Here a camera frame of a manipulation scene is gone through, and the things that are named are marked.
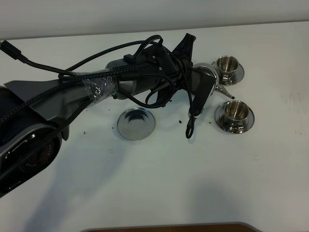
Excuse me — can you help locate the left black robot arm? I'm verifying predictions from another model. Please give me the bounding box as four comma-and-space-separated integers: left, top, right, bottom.
0, 34, 195, 195

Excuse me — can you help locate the far steel teacup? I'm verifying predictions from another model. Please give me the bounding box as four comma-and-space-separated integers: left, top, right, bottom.
216, 55, 239, 82

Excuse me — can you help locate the teapot steel saucer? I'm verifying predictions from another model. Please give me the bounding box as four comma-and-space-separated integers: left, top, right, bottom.
117, 107, 156, 141

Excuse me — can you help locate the far steel saucer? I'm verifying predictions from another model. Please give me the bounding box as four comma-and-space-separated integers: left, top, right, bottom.
212, 61, 244, 86

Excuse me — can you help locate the near steel teacup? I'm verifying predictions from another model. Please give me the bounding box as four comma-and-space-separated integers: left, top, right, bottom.
224, 100, 249, 127

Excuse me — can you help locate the near steel saucer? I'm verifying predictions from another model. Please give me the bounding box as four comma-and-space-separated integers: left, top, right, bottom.
214, 101, 255, 134

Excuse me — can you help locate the steel teacup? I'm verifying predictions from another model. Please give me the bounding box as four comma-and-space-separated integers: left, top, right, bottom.
224, 100, 249, 127
216, 55, 239, 82

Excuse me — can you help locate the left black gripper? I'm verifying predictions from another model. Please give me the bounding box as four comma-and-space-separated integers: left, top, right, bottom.
166, 33, 196, 92

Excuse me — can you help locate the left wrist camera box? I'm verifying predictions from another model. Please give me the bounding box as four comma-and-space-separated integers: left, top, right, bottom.
191, 71, 216, 117

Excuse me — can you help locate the brown wooden board edge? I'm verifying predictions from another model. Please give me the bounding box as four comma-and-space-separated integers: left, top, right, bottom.
87, 223, 259, 232

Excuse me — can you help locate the stainless steel teapot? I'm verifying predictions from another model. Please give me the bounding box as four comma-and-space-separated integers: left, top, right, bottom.
191, 63, 235, 100

